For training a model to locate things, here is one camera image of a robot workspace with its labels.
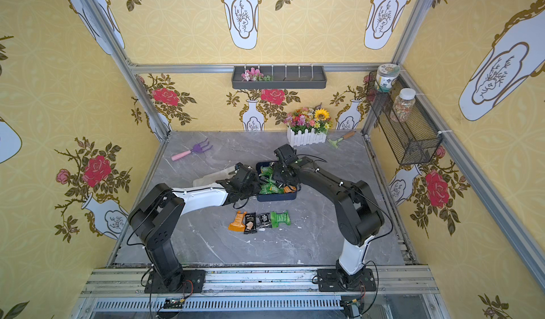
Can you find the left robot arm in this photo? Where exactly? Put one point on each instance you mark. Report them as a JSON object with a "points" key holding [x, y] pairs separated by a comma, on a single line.
{"points": [[156, 216]]}

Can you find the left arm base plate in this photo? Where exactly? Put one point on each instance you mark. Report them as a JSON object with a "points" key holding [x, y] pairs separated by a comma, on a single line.
{"points": [[190, 281]]}

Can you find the patterned jar white lid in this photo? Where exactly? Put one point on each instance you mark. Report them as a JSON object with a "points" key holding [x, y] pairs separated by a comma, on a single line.
{"points": [[386, 77]]}

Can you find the green toy shovel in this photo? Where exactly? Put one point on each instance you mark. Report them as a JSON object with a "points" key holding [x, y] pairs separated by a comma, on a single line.
{"points": [[335, 143]]}

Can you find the small circuit board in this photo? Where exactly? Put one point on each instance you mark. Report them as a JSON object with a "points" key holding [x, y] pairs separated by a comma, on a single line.
{"points": [[173, 304]]}

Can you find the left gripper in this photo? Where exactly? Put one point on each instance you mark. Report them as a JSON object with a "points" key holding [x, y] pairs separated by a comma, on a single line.
{"points": [[249, 183]]}

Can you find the dark blue storage box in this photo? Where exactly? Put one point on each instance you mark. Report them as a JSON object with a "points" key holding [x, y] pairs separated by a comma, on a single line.
{"points": [[271, 190]]}

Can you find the orange cookie packet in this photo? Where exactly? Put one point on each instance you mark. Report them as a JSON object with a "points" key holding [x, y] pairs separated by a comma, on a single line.
{"points": [[238, 224]]}

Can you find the green cookie packet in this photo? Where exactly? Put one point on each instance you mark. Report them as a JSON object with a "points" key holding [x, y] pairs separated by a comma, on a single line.
{"points": [[280, 218]]}

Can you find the flowers in white fence planter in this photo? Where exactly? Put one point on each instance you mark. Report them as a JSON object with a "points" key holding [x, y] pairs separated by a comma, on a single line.
{"points": [[307, 126]]}

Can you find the white green garden glove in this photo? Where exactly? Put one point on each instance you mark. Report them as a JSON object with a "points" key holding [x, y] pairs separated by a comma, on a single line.
{"points": [[226, 173]]}

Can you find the black cookie packet with picture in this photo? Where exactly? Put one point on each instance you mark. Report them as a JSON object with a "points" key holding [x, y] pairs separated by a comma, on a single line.
{"points": [[250, 223]]}

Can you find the pink flowers on shelf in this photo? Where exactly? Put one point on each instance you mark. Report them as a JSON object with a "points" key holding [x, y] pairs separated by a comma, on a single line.
{"points": [[254, 74]]}

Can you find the grey wall shelf tray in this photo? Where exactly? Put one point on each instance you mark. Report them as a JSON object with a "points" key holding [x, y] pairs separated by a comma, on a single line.
{"points": [[284, 76]]}

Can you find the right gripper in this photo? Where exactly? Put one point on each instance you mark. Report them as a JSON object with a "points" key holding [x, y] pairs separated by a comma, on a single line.
{"points": [[280, 173]]}

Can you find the clear jar white lid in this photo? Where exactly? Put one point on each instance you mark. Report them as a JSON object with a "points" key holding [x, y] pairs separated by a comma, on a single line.
{"points": [[403, 105]]}

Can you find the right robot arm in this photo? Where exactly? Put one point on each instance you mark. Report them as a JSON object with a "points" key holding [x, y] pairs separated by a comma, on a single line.
{"points": [[359, 218]]}

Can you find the pink purple toy rake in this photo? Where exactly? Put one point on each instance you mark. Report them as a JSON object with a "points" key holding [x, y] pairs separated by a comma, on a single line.
{"points": [[198, 148]]}

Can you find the black wire mesh basket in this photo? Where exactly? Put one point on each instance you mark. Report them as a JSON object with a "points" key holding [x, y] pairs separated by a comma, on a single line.
{"points": [[412, 141]]}

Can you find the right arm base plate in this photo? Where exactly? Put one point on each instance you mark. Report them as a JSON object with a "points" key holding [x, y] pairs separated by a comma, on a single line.
{"points": [[334, 280]]}

